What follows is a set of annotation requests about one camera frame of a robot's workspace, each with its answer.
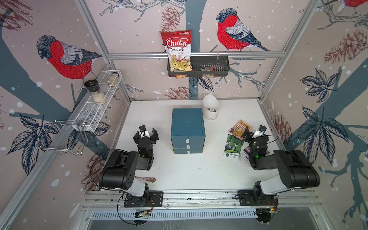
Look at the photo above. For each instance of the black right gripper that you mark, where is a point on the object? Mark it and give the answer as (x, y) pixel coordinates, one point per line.
(249, 136)

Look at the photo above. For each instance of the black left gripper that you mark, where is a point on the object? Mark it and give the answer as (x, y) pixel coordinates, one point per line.
(154, 137)

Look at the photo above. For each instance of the green seed bag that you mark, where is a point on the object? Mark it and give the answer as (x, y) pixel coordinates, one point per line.
(233, 147)

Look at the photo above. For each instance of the yellow striped seed bag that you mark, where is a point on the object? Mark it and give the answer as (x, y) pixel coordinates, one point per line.
(239, 128)

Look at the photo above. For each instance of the teal drawer cabinet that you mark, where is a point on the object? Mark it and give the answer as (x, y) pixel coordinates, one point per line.
(188, 131)

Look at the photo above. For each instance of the pink seed bag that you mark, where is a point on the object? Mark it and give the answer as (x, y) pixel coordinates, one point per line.
(245, 154)

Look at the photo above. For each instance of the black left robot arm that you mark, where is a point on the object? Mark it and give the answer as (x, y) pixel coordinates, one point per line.
(119, 172)

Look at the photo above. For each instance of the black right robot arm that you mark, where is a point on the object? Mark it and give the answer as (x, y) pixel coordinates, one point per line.
(294, 171)

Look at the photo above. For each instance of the small jar on shelf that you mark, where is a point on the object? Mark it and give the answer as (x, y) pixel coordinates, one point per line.
(113, 79)

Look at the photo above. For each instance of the black-lidded spice jar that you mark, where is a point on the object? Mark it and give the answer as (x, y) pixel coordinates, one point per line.
(93, 87)

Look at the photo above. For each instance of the red Chuba cassava chips bag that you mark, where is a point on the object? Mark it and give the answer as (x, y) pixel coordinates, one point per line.
(178, 48)

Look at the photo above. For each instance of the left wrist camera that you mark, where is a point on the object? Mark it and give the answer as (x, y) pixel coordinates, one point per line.
(143, 131)

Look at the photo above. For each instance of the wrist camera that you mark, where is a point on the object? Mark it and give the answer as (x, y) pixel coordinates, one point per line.
(143, 131)
(259, 132)

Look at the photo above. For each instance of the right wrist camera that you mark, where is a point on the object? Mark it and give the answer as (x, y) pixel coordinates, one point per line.
(259, 132)

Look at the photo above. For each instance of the white wire wall shelf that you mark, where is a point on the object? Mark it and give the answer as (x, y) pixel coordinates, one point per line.
(92, 113)

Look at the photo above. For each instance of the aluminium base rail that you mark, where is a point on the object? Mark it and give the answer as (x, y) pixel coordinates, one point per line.
(200, 199)

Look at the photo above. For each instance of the chrome wire rack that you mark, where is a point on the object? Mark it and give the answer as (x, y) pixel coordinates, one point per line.
(63, 137)

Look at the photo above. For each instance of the black wall basket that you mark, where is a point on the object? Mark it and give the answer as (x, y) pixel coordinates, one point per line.
(201, 65)

